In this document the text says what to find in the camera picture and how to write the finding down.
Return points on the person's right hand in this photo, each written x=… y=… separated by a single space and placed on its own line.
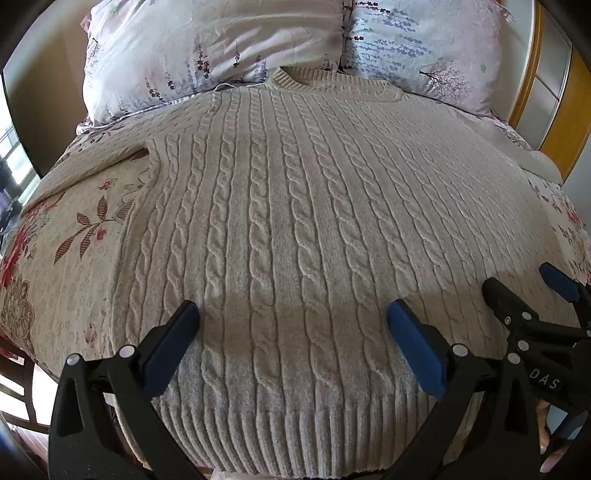
x=544 y=424

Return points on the window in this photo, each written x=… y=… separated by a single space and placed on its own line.
x=11 y=161

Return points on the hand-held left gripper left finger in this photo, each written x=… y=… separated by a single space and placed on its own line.
x=173 y=341

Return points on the pink floral pillow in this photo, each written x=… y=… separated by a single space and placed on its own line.
x=194 y=46

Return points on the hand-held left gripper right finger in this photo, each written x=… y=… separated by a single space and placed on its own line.
x=415 y=346

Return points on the pale blue floral pillow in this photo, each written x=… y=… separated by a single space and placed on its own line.
x=425 y=41

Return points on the floral bedspread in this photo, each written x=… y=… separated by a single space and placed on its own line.
x=69 y=277

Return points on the wooden chair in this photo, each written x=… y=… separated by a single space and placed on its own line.
x=23 y=392

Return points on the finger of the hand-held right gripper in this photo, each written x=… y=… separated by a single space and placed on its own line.
x=496 y=295
x=561 y=279

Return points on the wooden headboard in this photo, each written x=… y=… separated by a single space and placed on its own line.
x=558 y=92

